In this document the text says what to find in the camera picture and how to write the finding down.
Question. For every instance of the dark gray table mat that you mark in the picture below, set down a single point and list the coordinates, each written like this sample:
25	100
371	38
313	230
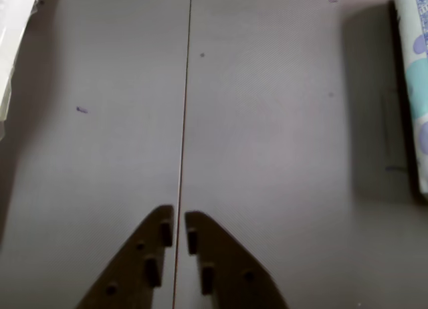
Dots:
267	138
100	138

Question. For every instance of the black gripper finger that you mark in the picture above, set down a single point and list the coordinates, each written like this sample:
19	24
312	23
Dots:
230	272
133	265

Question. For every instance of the white blue Milkis can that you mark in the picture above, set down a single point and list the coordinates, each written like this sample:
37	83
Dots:
418	88

